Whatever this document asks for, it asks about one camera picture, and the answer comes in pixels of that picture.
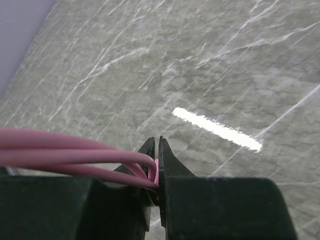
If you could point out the pink headset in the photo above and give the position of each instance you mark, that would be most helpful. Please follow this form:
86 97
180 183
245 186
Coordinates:
73 155

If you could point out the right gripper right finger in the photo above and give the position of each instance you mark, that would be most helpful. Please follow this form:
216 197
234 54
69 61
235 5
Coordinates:
177 188

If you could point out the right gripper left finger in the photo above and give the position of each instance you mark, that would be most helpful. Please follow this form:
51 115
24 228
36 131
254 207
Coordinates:
148 148

